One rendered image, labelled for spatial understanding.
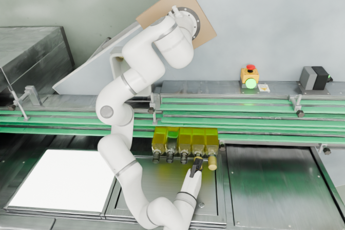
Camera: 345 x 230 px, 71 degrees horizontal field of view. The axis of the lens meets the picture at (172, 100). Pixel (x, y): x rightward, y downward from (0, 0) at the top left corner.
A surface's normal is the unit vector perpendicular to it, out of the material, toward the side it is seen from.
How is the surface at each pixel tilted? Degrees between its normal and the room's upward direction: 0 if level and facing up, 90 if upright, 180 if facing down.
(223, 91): 90
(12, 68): 90
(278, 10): 0
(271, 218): 90
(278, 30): 0
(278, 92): 90
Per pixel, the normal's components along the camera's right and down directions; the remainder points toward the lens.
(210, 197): -0.05, -0.82
